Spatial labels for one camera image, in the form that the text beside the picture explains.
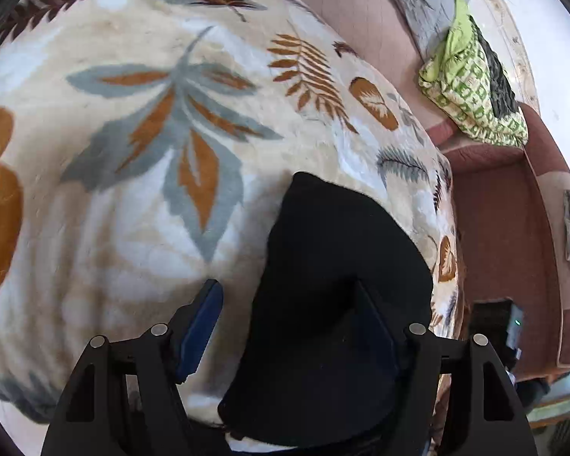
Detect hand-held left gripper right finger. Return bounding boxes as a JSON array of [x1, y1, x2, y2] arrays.
[[354, 279, 537, 456]]

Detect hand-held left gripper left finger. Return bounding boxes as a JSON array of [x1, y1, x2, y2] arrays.
[[40, 279, 225, 456]]

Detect black pants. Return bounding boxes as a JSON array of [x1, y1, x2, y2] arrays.
[[217, 171, 434, 450]]

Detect reddish brown sofa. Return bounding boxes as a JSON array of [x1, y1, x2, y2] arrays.
[[261, 0, 570, 381]]

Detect leaf print blanket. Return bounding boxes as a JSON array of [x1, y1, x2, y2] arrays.
[[0, 0, 466, 442]]

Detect green patterned quilt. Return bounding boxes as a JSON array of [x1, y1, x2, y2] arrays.
[[418, 0, 529, 148]]

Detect dark grey garment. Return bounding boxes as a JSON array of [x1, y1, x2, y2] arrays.
[[470, 19, 521, 119]]

